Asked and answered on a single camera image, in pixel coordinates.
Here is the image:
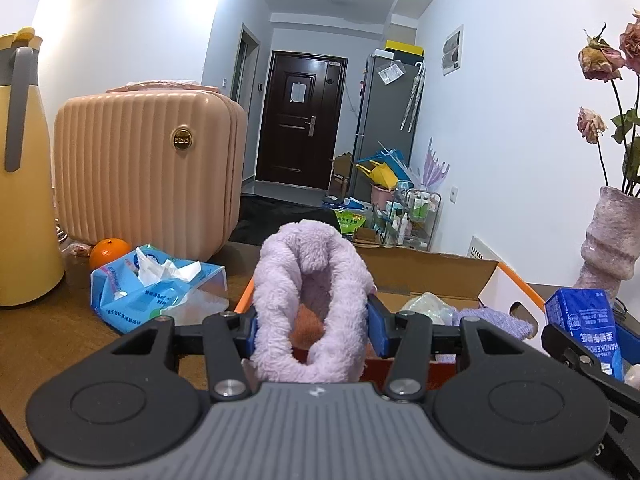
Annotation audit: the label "black cloth bundle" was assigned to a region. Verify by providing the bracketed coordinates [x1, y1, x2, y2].
[227, 194, 346, 248]

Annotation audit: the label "blue bags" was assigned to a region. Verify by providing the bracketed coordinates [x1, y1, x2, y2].
[367, 142, 413, 181]

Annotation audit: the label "small wrapped snack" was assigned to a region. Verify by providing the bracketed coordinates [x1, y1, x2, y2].
[64, 242, 96, 271]

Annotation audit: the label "white wall panel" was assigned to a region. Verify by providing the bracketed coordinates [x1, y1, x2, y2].
[442, 25, 464, 77]

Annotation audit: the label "yellow bag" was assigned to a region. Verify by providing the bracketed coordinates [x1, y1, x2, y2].
[356, 160, 398, 187]

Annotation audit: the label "yellow thermos jug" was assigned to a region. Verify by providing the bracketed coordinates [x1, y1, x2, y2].
[0, 28, 66, 308]

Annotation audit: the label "white folded umbrella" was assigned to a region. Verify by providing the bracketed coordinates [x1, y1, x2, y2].
[400, 62, 426, 133]

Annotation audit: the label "metal wire cart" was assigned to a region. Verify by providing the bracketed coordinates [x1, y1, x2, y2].
[385, 189, 443, 250]

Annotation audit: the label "pink bucket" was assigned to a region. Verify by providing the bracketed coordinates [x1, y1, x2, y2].
[370, 183, 398, 211]

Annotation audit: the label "pink textured vase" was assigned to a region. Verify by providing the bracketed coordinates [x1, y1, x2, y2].
[572, 186, 640, 306]

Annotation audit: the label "blue soft tissue pack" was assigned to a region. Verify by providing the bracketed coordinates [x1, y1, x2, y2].
[90, 244, 230, 335]

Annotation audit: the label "white leaning board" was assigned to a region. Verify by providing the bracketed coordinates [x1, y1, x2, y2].
[467, 236, 501, 261]

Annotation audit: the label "dark brown entrance door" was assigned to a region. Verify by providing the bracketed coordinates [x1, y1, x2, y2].
[255, 50, 348, 191]

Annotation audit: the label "clear plastic bag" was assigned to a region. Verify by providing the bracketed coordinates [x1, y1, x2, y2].
[377, 62, 407, 85]
[397, 291, 456, 326]

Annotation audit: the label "lilac fluffy slipper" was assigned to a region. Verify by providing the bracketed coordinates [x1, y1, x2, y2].
[250, 220, 377, 385]

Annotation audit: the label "orange fruit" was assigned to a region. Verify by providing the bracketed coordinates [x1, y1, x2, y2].
[89, 238, 132, 271]

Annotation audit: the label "bunch of dried roses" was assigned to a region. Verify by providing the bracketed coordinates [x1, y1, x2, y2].
[577, 7, 640, 198]

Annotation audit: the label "purple wall decal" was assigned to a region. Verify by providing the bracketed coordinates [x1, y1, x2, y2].
[421, 137, 451, 191]

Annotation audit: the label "pink ribbed suitcase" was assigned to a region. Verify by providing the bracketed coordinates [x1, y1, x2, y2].
[53, 80, 247, 251]

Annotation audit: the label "grey framed side door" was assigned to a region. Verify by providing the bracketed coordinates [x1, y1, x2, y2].
[231, 22, 262, 193]

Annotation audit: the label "small blue tissue packet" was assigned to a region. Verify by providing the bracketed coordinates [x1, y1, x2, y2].
[544, 287, 625, 378]

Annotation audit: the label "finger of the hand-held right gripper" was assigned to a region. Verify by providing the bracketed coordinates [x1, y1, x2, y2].
[541, 324, 640, 428]
[616, 319, 640, 363]

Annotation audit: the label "red and orange cardboard box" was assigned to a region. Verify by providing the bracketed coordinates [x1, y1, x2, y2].
[234, 247, 548, 392]

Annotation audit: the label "yellow and black box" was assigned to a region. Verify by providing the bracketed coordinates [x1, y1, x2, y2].
[384, 39, 425, 56]

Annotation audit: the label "green packet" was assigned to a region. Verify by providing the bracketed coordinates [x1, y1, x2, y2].
[334, 208, 366, 241]

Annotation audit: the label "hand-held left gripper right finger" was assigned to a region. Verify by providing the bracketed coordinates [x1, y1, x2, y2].
[366, 292, 523, 403]

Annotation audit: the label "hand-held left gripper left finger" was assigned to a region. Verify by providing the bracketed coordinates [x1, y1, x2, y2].
[112, 309, 261, 402]

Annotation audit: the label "grey refrigerator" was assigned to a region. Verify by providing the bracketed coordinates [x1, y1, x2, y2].
[350, 50, 426, 201]

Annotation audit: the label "open brown carton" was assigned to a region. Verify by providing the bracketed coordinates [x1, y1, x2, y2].
[330, 152, 353, 196]

